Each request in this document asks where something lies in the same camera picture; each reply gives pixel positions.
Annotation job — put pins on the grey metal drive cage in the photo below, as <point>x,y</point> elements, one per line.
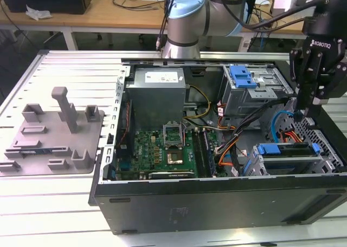
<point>244,100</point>

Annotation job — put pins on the black graphics card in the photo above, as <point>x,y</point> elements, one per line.
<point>173,175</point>

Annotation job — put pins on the blue plastic drive latch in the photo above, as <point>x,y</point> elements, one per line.
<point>241,77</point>

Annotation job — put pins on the CPU socket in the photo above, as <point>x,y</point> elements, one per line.
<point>174,157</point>

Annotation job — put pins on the hard disk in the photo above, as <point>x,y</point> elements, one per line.
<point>268,149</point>

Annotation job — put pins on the crumpled clear plastic bag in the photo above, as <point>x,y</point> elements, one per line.
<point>38,13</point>

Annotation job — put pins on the grey metal disk bay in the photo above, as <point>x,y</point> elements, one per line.
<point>325,163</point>

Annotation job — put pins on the dark RAM stick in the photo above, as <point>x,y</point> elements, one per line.
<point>198,152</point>

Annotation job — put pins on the green motherboard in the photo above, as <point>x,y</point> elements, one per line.
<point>146,149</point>

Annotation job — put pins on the white paper sheet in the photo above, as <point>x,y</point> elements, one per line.
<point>262,0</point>

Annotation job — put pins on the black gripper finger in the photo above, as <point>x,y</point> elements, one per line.
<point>302,95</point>
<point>333,87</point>

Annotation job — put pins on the wooden desk white frame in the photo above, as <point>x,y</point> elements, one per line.
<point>81,19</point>

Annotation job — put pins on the black speaker box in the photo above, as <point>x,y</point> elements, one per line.
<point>252,6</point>

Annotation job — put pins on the grey plastic parts rack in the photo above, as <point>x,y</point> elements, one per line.
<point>48,138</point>

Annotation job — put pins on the large black box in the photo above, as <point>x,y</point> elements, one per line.
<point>54,0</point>

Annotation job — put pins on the grey power supply unit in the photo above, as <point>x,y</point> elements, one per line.
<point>154,98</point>

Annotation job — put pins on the black open PC case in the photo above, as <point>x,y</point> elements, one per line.
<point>189,203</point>

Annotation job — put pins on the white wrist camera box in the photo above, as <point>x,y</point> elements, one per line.
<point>287,6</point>

